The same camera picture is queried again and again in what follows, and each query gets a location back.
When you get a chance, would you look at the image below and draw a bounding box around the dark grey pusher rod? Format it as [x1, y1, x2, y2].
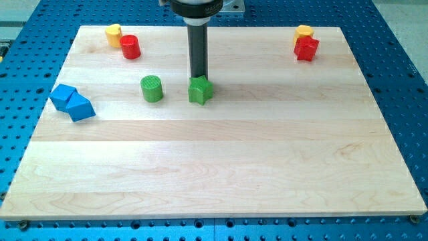
[183, 17, 211, 78]

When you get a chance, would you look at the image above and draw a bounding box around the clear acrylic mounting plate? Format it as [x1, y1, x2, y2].
[220, 0, 245, 13]

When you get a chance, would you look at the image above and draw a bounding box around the red star block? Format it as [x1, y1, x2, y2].
[294, 36, 320, 62]

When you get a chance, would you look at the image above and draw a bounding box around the yellow hexagon block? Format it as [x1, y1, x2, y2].
[294, 25, 314, 45]

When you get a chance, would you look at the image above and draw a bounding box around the green cylinder block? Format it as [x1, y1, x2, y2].
[140, 75, 163, 102]

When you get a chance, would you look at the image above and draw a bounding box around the yellow heart block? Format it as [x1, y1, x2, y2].
[104, 23, 122, 48]

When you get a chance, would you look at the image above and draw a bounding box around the green star block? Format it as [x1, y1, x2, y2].
[188, 75, 213, 105]

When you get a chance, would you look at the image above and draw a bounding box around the blue cube block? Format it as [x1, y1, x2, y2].
[66, 92, 96, 122]
[49, 84, 77, 112]

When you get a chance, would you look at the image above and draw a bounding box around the red cylinder block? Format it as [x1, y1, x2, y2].
[120, 35, 141, 60]

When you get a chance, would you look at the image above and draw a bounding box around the blue perforated metal base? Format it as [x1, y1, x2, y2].
[1, 1, 427, 240]

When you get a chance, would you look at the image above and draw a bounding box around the blue cube block right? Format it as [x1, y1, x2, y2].
[66, 92, 96, 122]

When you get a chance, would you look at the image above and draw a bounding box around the blue cube block left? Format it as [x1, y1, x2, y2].
[49, 84, 77, 112]

